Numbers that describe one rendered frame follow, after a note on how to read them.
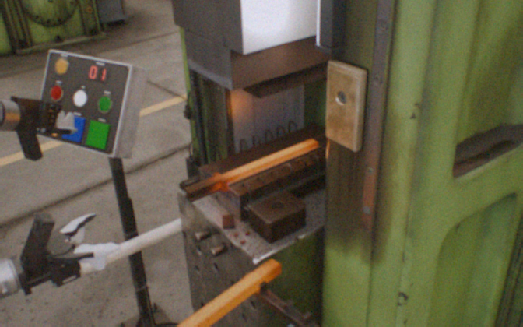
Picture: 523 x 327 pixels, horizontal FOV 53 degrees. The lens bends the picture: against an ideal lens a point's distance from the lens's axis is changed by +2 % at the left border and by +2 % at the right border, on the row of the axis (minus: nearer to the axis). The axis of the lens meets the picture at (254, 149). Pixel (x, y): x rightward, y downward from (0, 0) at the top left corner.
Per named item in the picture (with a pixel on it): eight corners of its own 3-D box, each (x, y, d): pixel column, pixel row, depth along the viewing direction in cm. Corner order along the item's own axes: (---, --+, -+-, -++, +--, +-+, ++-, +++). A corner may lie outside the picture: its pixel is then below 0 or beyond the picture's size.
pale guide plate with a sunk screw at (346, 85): (354, 152, 106) (359, 73, 97) (324, 136, 112) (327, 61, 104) (362, 149, 107) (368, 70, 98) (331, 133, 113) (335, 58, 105)
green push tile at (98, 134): (104, 149, 154) (108, 124, 154) (85, 144, 158) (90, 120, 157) (108, 149, 156) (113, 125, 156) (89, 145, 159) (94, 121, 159)
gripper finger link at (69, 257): (99, 248, 113) (58, 250, 113) (97, 242, 112) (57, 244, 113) (93, 263, 109) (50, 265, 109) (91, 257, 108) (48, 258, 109)
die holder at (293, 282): (261, 392, 140) (254, 261, 118) (191, 306, 167) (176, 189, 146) (402, 297, 168) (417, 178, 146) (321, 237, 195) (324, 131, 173)
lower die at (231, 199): (240, 221, 132) (239, 193, 127) (201, 187, 146) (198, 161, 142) (359, 167, 152) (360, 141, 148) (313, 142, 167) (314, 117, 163)
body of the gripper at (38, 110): (64, 105, 138) (26, 99, 127) (58, 137, 139) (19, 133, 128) (44, 100, 142) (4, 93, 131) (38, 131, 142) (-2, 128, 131)
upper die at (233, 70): (232, 91, 114) (229, 49, 110) (187, 67, 129) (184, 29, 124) (367, 49, 135) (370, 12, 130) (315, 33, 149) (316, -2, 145)
